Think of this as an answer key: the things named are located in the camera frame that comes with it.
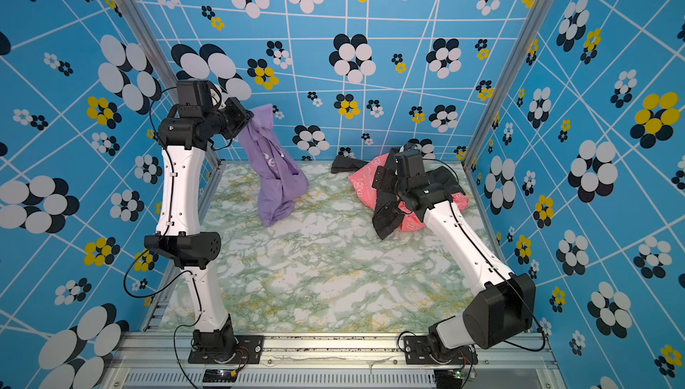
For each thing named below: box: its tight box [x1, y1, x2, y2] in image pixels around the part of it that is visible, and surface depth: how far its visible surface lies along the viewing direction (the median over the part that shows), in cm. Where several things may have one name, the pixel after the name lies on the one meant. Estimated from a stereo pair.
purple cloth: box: [238, 103, 310, 228], surface depth 92 cm
